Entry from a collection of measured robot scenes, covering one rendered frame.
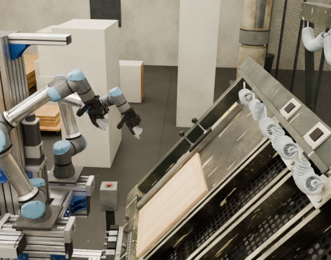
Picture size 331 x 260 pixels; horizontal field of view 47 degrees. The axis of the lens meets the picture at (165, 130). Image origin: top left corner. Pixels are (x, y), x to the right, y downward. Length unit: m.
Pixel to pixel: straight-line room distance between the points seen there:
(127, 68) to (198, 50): 1.83
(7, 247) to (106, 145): 2.75
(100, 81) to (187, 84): 1.87
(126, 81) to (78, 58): 2.86
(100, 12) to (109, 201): 8.08
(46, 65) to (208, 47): 2.66
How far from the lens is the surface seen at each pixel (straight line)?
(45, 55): 6.56
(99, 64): 4.51
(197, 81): 6.00
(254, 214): 1.50
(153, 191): 2.50
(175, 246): 1.91
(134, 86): 7.32
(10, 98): 2.24
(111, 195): 2.75
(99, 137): 4.82
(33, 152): 2.41
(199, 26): 5.84
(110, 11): 10.37
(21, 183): 2.05
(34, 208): 2.09
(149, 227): 2.28
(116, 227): 2.65
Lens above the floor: 2.35
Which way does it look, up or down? 23 degrees down
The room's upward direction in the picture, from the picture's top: 1 degrees clockwise
